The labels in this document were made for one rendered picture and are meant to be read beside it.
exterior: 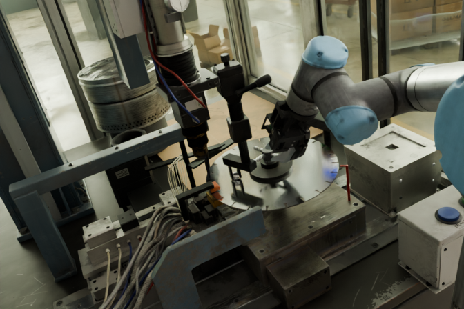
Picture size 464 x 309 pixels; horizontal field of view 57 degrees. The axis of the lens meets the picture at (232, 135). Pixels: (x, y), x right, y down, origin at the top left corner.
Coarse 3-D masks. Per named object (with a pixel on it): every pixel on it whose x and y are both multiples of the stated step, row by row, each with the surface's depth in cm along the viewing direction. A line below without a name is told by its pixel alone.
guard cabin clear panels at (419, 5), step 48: (0, 0) 161; (192, 0) 192; (240, 0) 195; (288, 0) 159; (336, 0) 134; (432, 0) 102; (48, 48) 174; (96, 48) 182; (192, 48) 200; (288, 48) 171; (432, 48) 107; (48, 96) 180
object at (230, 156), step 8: (240, 144) 96; (240, 152) 98; (248, 152) 98; (224, 160) 103; (232, 160) 101; (240, 160) 100; (248, 160) 98; (240, 168) 100; (248, 168) 98; (232, 176) 103; (240, 176) 104
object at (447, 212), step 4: (440, 208) 89; (444, 208) 89; (448, 208) 89; (452, 208) 89; (440, 212) 88; (444, 212) 88; (448, 212) 88; (452, 212) 88; (456, 212) 87; (440, 216) 88; (444, 216) 87; (448, 216) 87; (452, 216) 87; (456, 216) 87; (444, 220) 87; (448, 220) 87; (452, 220) 86; (456, 220) 87
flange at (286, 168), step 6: (258, 162) 108; (264, 162) 105; (276, 162) 104; (288, 162) 106; (258, 168) 106; (264, 168) 105; (270, 168) 104; (276, 168) 104; (282, 168) 104; (288, 168) 104; (252, 174) 104; (258, 174) 104; (264, 174) 103; (270, 174) 103; (276, 174) 102; (282, 174) 102; (288, 174) 103; (264, 180) 102; (270, 180) 102
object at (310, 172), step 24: (264, 144) 118; (312, 144) 113; (216, 168) 111; (312, 168) 103; (336, 168) 101; (216, 192) 102; (240, 192) 100; (264, 192) 98; (288, 192) 97; (312, 192) 95
